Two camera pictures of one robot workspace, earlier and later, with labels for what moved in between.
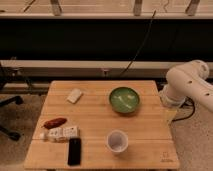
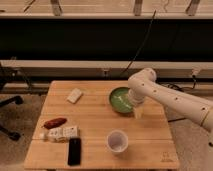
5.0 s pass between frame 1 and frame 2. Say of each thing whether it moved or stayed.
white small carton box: stayed
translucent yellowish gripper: moved
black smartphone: stayed
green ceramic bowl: stayed
